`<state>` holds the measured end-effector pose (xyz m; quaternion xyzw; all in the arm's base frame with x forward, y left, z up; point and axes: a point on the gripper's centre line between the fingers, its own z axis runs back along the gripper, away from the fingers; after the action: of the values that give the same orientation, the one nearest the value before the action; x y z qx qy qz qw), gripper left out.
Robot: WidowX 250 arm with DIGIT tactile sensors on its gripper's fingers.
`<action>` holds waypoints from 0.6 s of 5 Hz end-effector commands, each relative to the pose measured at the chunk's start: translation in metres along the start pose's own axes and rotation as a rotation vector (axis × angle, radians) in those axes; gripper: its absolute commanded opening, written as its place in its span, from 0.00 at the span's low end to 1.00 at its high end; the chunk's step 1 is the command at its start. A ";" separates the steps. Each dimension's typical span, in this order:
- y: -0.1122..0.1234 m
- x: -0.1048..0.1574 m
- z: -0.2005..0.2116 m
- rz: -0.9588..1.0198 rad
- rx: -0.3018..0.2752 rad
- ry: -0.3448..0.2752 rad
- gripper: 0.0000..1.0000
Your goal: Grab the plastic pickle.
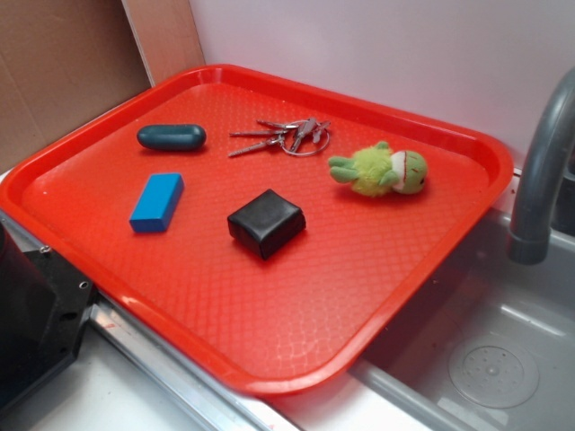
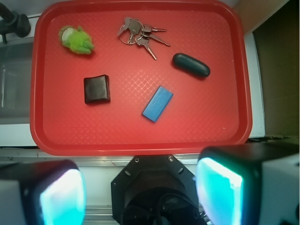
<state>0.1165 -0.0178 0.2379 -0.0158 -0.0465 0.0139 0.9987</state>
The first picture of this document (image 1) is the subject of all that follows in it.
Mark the dark green plastic pickle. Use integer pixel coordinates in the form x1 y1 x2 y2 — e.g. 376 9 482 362
137 124 207 152

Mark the black square pouch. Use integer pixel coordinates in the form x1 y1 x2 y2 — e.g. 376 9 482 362
227 189 306 260

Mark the red plastic tray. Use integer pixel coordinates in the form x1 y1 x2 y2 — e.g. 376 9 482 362
1 65 513 396

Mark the green plush toy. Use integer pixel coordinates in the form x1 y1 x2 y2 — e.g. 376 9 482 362
328 141 429 198

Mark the blue rectangular block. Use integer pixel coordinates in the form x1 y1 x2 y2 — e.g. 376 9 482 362
129 172 184 233

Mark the grey plastic sink basin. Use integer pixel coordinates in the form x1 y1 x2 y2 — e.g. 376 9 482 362
351 210 574 430

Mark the grey toy faucet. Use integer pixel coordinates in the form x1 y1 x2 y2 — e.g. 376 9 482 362
507 70 574 265

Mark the brown cardboard panel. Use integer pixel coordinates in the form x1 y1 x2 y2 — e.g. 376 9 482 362
1 1 205 172

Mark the metal key bunch on ring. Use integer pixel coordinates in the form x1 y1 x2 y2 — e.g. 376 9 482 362
227 117 332 158

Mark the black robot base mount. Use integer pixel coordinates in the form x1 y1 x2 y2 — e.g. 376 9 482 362
1 227 96 416

